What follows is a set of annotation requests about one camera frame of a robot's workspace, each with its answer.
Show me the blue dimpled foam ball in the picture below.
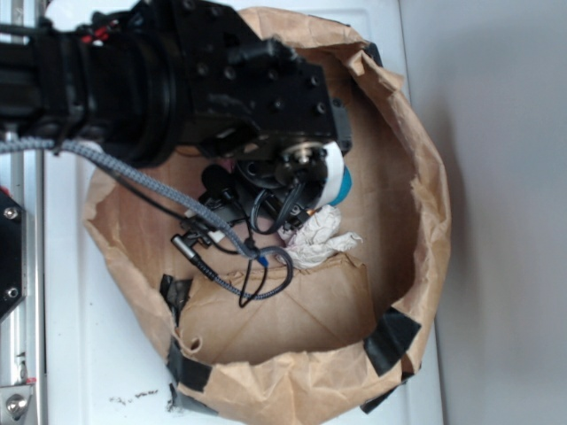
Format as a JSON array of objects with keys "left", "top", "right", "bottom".
[{"left": 329, "top": 166, "right": 353, "bottom": 206}]

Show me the aluminium frame rail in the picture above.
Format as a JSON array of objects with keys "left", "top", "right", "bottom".
[{"left": 1, "top": 151, "right": 48, "bottom": 424}]

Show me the grey braided cable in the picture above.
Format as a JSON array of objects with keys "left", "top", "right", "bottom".
[{"left": 0, "top": 135, "right": 296, "bottom": 298}]

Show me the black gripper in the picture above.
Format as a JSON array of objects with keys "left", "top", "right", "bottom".
[{"left": 171, "top": 1, "right": 352, "bottom": 229}]

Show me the black metal mount plate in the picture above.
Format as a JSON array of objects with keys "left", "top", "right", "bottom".
[{"left": 0, "top": 189, "right": 24, "bottom": 321}]

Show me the black foam microphone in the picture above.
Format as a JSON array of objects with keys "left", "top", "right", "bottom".
[{"left": 201, "top": 165, "right": 237, "bottom": 200}]

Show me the crumpled white paper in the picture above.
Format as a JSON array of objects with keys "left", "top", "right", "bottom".
[{"left": 277, "top": 205, "right": 362, "bottom": 269}]

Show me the thin black cable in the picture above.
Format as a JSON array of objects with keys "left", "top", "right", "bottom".
[{"left": 92, "top": 161, "right": 269, "bottom": 309}]

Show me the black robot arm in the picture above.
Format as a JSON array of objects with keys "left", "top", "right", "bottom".
[{"left": 1, "top": 1, "right": 352, "bottom": 214}]

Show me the brown paper bag bin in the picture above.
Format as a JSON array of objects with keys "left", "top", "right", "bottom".
[{"left": 83, "top": 7, "right": 451, "bottom": 424}]

